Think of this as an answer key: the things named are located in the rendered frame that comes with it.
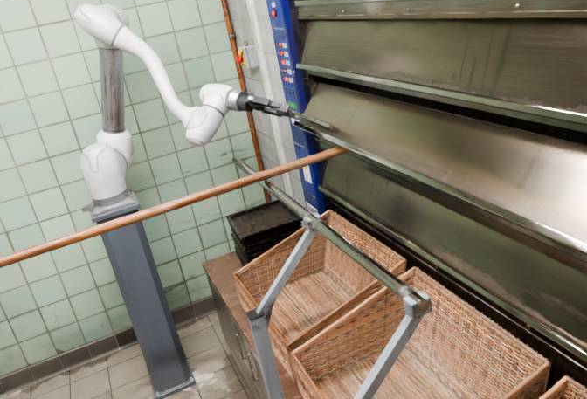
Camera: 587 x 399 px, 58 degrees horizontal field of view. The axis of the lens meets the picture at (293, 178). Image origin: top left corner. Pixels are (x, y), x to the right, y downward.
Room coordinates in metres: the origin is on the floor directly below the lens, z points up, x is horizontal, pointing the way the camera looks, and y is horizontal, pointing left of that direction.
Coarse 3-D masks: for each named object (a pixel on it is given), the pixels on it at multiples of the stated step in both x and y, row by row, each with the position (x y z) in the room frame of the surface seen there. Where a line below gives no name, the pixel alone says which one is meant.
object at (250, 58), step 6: (240, 48) 2.65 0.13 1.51; (246, 48) 2.61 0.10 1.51; (252, 48) 2.62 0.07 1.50; (240, 54) 2.65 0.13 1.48; (246, 54) 2.60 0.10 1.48; (252, 54) 2.61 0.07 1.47; (246, 60) 2.60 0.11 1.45; (252, 60) 2.61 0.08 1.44; (258, 60) 2.62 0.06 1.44; (246, 66) 2.61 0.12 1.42; (252, 66) 2.61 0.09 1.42
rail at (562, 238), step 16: (304, 128) 1.96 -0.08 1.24; (336, 144) 1.73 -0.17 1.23; (352, 144) 1.63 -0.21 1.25; (384, 160) 1.44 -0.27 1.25; (416, 176) 1.29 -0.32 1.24; (448, 192) 1.16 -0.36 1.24; (464, 192) 1.12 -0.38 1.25; (480, 208) 1.07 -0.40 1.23; (496, 208) 1.02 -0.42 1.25; (528, 224) 0.93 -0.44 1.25; (560, 240) 0.86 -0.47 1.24; (576, 240) 0.83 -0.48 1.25
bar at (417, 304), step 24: (240, 168) 1.89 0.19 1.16; (312, 216) 1.32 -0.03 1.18; (312, 240) 1.31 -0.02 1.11; (336, 240) 1.17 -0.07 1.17; (288, 264) 1.29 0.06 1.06; (360, 264) 1.05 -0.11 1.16; (408, 288) 0.90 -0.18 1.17; (264, 312) 1.25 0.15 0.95; (408, 312) 0.86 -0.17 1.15; (264, 336) 1.24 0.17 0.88; (408, 336) 0.85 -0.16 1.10; (264, 360) 1.23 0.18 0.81; (384, 360) 0.84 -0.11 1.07
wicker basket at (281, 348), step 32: (352, 224) 1.86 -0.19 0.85; (288, 256) 1.96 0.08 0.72; (320, 256) 2.01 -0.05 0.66; (384, 256) 1.64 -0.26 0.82; (256, 288) 1.91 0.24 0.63; (288, 288) 1.92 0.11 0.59; (320, 288) 1.87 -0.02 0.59; (352, 288) 1.80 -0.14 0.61; (288, 320) 1.70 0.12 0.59; (320, 320) 1.42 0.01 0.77; (352, 320) 1.45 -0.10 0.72; (288, 352) 1.37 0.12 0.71
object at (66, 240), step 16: (304, 160) 1.71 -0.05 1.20; (320, 160) 1.73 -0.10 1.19; (256, 176) 1.65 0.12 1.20; (272, 176) 1.67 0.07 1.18; (208, 192) 1.60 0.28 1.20; (224, 192) 1.62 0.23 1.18; (160, 208) 1.55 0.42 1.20; (176, 208) 1.56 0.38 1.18; (112, 224) 1.50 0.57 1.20; (128, 224) 1.51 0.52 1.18; (64, 240) 1.45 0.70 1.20; (80, 240) 1.46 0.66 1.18; (16, 256) 1.41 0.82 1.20; (32, 256) 1.42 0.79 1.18
